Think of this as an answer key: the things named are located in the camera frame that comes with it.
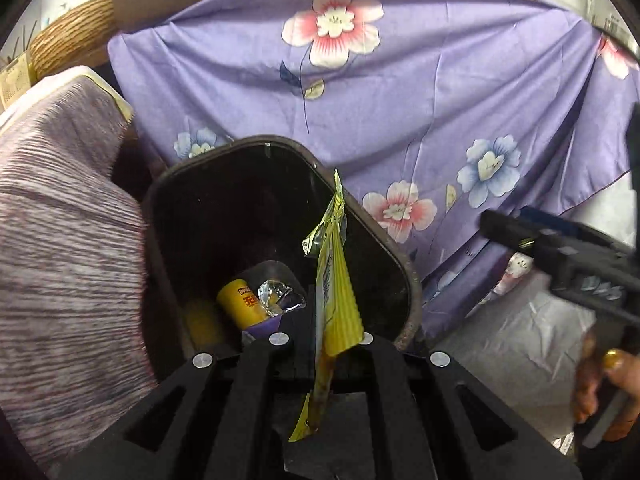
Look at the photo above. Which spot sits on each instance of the yellow green snack packet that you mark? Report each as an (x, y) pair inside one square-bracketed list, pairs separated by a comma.
[(337, 310)]

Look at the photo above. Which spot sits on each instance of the purple plastic bag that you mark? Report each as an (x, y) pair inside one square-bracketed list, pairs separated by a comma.
[(265, 329)]

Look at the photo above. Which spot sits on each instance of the person's right hand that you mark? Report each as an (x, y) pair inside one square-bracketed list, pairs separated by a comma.
[(630, 385)]

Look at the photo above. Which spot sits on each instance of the wicker basket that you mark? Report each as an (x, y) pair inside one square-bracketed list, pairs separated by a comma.
[(75, 35)]

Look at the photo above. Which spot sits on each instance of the beige chopstick holder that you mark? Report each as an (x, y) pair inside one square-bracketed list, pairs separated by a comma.
[(15, 80)]

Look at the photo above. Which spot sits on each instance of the purple floral sheet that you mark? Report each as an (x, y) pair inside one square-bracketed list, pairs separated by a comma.
[(425, 110)]

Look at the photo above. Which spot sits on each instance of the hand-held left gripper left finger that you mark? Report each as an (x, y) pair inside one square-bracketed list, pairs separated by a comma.
[(260, 385)]

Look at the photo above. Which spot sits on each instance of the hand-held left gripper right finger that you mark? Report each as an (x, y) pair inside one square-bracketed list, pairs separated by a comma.
[(400, 390)]

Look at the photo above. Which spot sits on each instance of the white cloth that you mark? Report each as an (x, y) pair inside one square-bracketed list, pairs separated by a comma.
[(515, 350)]

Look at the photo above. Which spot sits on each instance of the purple striped tablecloth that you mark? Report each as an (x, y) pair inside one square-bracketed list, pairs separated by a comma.
[(60, 235)]

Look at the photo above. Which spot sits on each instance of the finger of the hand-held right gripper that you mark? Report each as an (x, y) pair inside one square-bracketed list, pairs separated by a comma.
[(550, 221), (510, 232)]

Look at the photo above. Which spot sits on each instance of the black plastic bin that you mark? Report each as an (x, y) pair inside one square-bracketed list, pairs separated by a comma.
[(225, 210)]

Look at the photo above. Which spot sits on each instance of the yellow plastic cup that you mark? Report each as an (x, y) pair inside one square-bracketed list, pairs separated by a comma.
[(240, 302)]

